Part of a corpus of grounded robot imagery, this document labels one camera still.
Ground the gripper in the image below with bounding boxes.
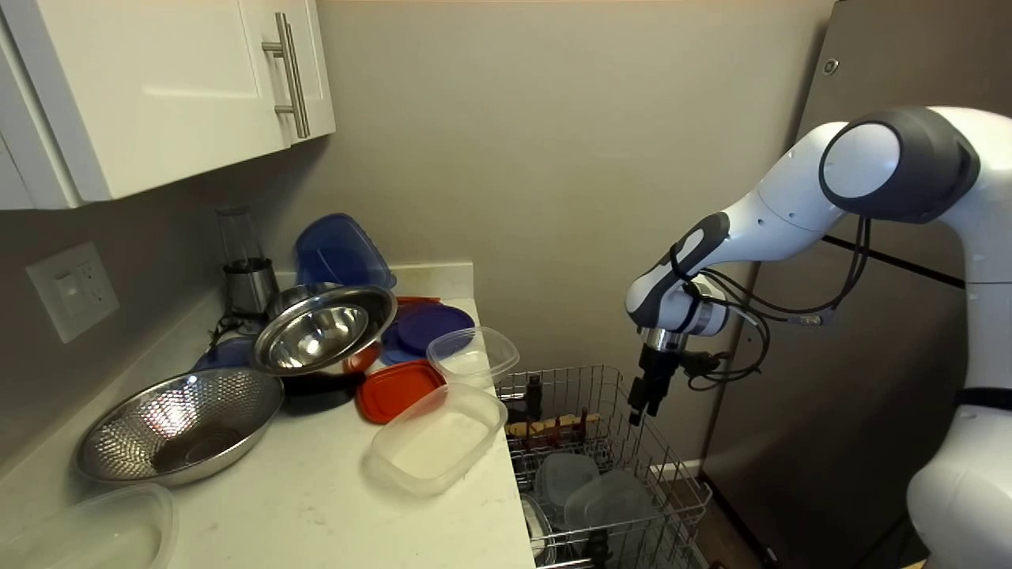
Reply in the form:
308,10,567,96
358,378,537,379
628,348,683,428

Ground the clear plastic bowl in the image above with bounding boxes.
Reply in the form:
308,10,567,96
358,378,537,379
534,452,601,511

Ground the steel mixing bowl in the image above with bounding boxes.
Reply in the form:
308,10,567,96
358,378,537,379
251,282,398,377

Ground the steel perforated colander bowl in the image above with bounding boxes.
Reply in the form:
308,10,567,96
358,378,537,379
75,367,285,488

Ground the wooden utensil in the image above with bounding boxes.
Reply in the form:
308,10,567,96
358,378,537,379
505,412,601,439

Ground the clear plastic container with lid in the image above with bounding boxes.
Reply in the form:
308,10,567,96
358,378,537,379
563,469,663,536

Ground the glass lid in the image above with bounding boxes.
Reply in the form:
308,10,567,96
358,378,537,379
521,493,559,567

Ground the small clear plastic container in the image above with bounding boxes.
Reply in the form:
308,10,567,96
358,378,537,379
426,325,521,390

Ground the stainless steel refrigerator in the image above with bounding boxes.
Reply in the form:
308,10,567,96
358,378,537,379
701,0,1012,569

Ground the large clear rectangular container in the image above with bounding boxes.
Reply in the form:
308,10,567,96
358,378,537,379
369,382,509,498

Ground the purple round plastic lid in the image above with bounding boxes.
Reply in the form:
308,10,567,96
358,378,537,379
395,303,476,357

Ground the red rectangular plastic lid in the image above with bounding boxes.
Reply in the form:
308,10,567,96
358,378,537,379
355,359,448,426

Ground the blue round plastic lid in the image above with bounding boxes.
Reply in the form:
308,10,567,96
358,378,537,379
379,319,429,367

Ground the orange plastic lid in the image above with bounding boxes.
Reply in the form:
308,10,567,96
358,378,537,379
342,342,383,375

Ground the black pan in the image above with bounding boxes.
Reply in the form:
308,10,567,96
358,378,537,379
280,371,368,416

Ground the blue plastic container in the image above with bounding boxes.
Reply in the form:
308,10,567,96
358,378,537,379
294,213,397,291

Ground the blender with clear jar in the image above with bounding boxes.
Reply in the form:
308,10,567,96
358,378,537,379
215,207,280,318

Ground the white cabinet door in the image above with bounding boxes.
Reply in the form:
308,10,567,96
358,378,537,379
237,0,337,148
22,0,291,201

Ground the wire dish rack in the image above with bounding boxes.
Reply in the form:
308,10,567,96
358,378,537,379
496,363,713,569

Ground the black cable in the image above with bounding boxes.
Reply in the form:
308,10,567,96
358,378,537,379
208,311,268,350

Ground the silver cabinet door handle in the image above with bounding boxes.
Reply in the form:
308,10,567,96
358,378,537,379
278,22,312,140
262,12,301,139

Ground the white wall cabinet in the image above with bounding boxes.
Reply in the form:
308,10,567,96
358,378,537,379
0,0,337,211

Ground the white wall socket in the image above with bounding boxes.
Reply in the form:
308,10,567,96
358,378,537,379
25,241,121,345

